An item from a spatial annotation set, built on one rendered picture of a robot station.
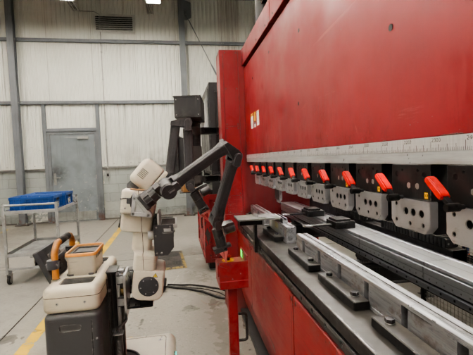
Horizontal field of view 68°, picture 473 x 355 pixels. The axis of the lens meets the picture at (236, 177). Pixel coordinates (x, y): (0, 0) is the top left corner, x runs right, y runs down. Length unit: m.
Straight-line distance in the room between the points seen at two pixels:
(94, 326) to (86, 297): 0.14
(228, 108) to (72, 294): 1.93
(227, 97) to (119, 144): 6.30
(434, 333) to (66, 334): 1.52
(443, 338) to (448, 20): 0.70
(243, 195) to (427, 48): 2.36
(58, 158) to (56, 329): 7.70
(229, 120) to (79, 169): 6.62
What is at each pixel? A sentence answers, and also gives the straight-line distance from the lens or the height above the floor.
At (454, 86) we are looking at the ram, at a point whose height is 1.50.
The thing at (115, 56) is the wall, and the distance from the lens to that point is 9.51.
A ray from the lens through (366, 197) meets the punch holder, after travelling 1.16.
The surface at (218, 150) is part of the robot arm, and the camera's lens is 1.75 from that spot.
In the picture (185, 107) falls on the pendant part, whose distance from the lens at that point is 3.22.
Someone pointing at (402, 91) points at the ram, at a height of 1.52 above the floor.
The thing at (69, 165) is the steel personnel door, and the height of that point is 1.35.
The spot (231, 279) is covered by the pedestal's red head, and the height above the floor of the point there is 0.72.
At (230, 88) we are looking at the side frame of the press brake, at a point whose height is 1.97.
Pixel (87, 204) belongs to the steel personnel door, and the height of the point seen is 0.40.
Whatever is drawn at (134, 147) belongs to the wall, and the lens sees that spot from 9.13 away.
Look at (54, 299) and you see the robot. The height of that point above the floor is 0.76.
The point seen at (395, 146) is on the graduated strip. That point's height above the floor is 1.39.
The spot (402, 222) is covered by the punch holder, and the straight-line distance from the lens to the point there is 1.01.
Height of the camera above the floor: 1.37
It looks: 3 degrees down
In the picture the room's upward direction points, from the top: 2 degrees counter-clockwise
